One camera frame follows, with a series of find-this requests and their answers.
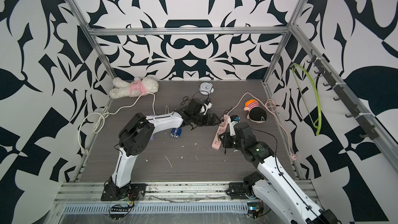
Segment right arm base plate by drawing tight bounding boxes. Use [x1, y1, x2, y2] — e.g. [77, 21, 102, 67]
[226, 182, 257, 200]

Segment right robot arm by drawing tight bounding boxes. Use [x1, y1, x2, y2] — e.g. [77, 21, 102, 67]
[218, 122, 339, 224]

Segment pink power strip cable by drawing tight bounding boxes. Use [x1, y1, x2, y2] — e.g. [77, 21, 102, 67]
[225, 92, 297, 162]

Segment white power strip cable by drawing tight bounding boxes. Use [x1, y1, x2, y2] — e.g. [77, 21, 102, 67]
[77, 92, 157, 156]

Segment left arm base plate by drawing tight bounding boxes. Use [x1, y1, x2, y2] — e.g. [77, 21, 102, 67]
[101, 182, 147, 201]

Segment pink power strip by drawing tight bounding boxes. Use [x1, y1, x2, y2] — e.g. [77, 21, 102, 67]
[211, 115, 230, 150]

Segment black shaver cable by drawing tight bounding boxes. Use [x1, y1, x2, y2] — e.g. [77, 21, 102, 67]
[179, 94, 203, 106]

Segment white pink plush toy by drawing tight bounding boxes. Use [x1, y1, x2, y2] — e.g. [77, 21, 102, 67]
[109, 77, 159, 99]

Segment blue electric shaver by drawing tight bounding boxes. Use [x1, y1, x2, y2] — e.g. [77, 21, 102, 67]
[170, 128, 182, 139]

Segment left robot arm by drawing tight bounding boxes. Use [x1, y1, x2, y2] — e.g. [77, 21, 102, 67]
[101, 111, 221, 201]

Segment small white alarm clock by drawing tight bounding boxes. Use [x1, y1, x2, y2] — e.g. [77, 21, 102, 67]
[199, 82, 215, 95]

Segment black hook rack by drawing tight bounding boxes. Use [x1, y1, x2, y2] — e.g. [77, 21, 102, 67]
[308, 49, 381, 141]

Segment green hoop on wall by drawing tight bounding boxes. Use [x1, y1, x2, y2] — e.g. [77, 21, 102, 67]
[290, 63, 322, 136]

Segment black haired doll toy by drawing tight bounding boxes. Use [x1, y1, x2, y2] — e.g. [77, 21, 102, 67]
[244, 99, 267, 123]

